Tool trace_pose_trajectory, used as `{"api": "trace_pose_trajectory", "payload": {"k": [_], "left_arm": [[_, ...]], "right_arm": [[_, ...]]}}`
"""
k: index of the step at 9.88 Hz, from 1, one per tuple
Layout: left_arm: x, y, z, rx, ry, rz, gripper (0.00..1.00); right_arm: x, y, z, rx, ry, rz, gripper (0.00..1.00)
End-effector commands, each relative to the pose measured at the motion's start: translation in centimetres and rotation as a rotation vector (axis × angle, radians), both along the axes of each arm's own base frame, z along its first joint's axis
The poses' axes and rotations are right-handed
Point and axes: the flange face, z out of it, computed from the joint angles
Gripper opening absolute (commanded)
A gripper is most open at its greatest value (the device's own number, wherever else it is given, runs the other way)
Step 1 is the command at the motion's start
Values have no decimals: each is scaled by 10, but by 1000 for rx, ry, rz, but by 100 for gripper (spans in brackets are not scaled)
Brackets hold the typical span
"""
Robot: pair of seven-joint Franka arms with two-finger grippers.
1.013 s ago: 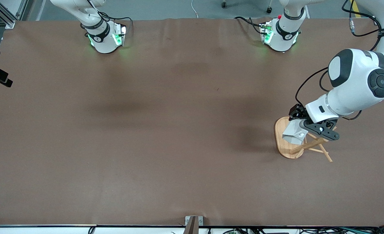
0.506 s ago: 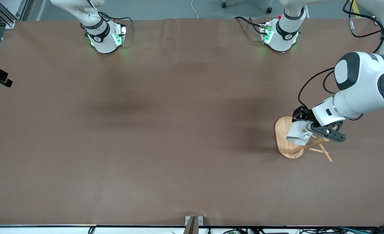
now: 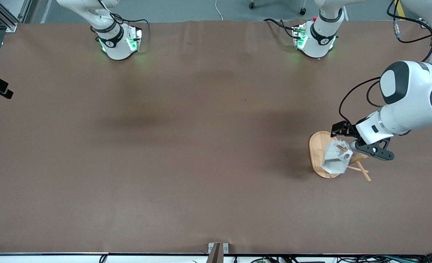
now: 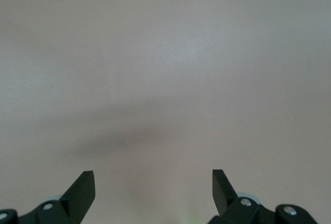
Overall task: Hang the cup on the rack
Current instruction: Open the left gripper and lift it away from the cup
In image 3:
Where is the white faceted cup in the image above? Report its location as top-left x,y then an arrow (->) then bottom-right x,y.
321,140 -> 353,174

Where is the metal table bracket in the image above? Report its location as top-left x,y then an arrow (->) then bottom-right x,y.
207,242 -> 229,263

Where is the black arm cable with connector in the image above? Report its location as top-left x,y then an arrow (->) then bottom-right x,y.
387,0 -> 432,62

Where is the aluminium frame profile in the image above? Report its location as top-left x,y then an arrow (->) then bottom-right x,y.
0,0 -> 32,33

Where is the brown table cover sheet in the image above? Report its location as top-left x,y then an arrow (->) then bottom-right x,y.
0,20 -> 432,255

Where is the wooden cup rack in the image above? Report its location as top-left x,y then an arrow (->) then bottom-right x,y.
309,131 -> 372,182

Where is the black base cable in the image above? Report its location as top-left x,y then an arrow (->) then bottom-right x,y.
263,18 -> 300,39
92,0 -> 150,41

